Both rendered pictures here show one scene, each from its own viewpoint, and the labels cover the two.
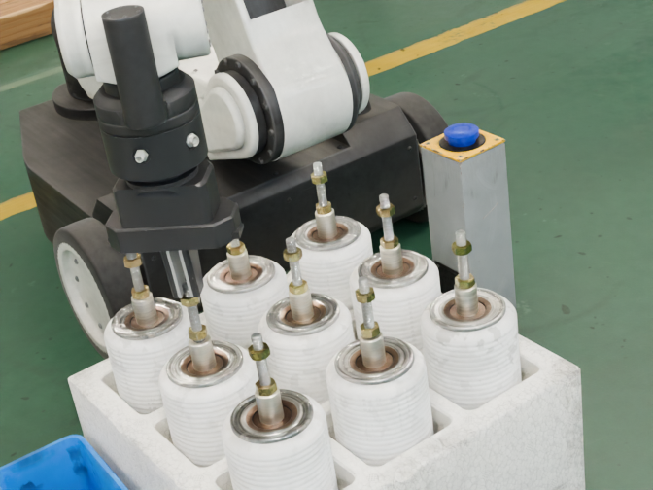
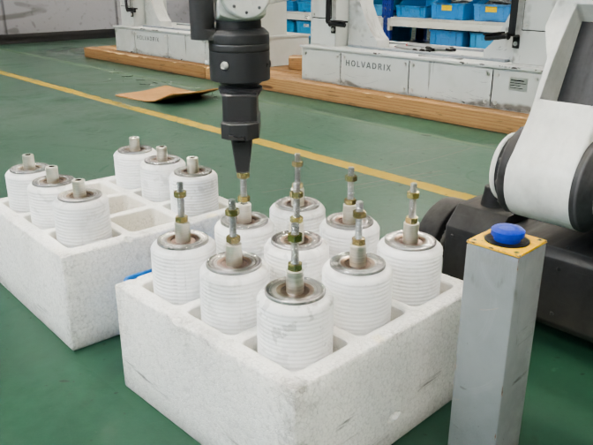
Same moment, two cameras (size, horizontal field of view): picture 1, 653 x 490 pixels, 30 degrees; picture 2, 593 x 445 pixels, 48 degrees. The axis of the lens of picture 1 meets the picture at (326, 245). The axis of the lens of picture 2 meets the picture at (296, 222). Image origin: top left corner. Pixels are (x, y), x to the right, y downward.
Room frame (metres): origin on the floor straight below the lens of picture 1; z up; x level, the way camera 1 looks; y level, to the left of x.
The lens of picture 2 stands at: (0.86, -0.85, 0.61)
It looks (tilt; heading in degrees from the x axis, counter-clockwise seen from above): 20 degrees down; 78
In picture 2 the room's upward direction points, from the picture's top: straight up
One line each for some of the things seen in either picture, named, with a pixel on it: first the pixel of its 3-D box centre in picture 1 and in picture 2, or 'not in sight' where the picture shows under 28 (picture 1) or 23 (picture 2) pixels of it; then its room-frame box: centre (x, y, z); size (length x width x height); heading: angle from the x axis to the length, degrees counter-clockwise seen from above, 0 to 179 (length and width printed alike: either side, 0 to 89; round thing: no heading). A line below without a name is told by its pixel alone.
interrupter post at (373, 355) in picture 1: (372, 349); (234, 254); (0.95, -0.03, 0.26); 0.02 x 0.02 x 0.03
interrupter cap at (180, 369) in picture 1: (204, 364); (244, 221); (0.99, 0.13, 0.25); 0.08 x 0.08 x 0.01
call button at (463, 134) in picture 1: (462, 137); (507, 236); (1.27, -0.17, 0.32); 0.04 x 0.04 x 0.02
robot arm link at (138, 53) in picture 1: (147, 59); (230, 11); (0.98, 0.12, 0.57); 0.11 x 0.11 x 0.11; 4
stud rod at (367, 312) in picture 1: (367, 313); (232, 226); (0.95, -0.03, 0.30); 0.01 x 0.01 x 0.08
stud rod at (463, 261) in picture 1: (463, 265); (295, 252); (1.01, -0.13, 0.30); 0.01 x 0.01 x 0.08
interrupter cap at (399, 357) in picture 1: (374, 361); (234, 263); (0.95, -0.03, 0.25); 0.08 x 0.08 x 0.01
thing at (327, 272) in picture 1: (338, 301); (406, 297); (1.21, 0.00, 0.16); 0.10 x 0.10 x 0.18
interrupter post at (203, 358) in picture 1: (202, 353); (243, 213); (0.99, 0.13, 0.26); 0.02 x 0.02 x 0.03
